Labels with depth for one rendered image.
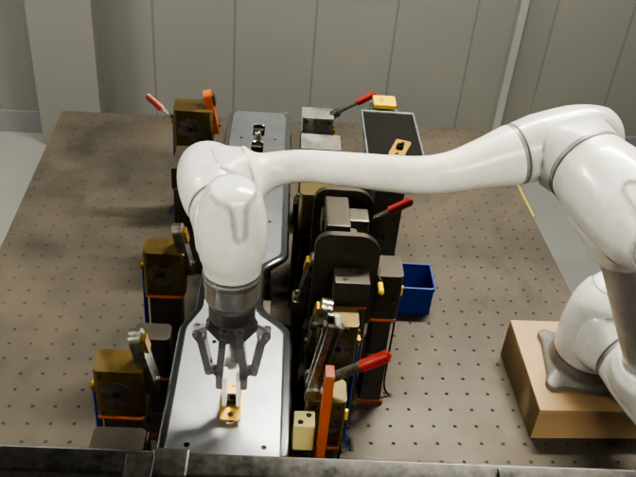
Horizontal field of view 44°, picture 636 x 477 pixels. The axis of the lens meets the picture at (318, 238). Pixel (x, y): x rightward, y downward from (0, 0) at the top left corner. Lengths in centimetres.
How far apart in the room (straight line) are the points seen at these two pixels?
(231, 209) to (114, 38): 307
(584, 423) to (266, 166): 99
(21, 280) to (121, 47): 212
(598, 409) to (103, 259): 134
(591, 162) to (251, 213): 50
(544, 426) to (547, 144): 81
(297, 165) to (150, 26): 285
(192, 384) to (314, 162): 48
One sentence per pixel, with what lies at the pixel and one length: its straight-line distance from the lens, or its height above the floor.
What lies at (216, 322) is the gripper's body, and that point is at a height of 123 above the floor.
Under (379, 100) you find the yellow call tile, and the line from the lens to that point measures 214.
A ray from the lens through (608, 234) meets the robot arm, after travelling 119.
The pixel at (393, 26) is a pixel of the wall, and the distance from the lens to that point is 409.
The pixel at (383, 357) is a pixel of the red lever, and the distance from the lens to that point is 134.
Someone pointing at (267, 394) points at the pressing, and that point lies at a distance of 146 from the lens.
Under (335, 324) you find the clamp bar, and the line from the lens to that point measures 129.
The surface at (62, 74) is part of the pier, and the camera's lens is 411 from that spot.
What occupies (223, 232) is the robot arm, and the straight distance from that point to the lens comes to 113.
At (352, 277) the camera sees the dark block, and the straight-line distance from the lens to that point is 154.
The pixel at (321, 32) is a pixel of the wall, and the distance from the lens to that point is 407.
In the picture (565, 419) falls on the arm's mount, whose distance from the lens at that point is 188.
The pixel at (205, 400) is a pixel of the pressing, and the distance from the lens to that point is 145.
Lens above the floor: 207
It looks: 35 degrees down
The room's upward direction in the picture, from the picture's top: 5 degrees clockwise
